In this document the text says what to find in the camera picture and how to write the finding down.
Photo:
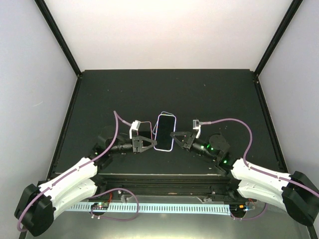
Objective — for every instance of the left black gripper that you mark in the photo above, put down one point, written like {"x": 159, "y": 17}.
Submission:
{"x": 137, "y": 142}

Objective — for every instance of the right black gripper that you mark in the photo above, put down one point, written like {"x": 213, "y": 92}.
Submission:
{"x": 187, "y": 141}

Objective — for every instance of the light blue phone case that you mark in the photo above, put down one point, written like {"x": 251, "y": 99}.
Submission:
{"x": 156, "y": 124}

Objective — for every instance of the pink phone case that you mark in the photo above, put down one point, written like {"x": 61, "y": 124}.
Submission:
{"x": 149, "y": 123}

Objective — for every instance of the lavender phone case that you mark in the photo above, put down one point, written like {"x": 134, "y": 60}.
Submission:
{"x": 172, "y": 139}

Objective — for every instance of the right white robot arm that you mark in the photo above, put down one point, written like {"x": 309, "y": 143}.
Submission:
{"x": 294, "y": 193}

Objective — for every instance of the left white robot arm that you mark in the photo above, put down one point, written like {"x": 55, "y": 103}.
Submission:
{"x": 40, "y": 205}

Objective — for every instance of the left controller board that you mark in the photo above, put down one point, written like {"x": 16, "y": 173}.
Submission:
{"x": 100, "y": 206}

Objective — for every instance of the controller board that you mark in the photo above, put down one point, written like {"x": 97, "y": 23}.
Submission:
{"x": 241, "y": 208}
{"x": 100, "y": 206}

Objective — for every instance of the right controller board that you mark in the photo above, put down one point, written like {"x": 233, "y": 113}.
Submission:
{"x": 241, "y": 208}

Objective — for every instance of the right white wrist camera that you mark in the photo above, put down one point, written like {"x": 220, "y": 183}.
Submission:
{"x": 197, "y": 127}

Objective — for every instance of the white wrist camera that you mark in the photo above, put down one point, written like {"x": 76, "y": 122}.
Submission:
{"x": 197, "y": 127}
{"x": 134, "y": 128}

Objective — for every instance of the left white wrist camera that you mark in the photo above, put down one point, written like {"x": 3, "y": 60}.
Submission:
{"x": 134, "y": 128}

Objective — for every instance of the white slotted cable duct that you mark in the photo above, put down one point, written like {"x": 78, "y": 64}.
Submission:
{"x": 156, "y": 208}

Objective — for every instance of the right black frame post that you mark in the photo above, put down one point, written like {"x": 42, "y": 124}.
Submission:
{"x": 285, "y": 22}

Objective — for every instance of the black frame post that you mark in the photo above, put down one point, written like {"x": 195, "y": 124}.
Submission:
{"x": 285, "y": 22}
{"x": 42, "y": 6}

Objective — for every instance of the left black frame post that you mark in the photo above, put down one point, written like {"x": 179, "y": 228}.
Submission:
{"x": 42, "y": 6}

